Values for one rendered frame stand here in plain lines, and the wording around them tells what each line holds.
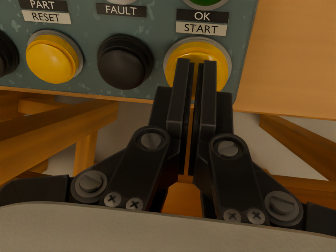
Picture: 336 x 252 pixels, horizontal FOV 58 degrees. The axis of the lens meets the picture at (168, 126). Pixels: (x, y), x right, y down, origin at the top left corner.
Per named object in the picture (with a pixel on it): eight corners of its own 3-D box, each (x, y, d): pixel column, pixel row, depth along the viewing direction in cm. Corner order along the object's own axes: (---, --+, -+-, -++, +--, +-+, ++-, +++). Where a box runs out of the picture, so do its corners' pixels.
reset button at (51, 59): (84, 76, 16) (77, 90, 15) (40, 72, 16) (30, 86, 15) (75, 34, 14) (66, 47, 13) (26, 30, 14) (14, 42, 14)
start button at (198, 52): (223, 92, 16) (223, 107, 15) (167, 87, 16) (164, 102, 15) (232, 41, 13) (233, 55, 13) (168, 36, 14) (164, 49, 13)
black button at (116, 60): (150, 82, 16) (146, 96, 15) (105, 78, 16) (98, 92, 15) (149, 39, 14) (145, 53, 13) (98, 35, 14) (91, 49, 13)
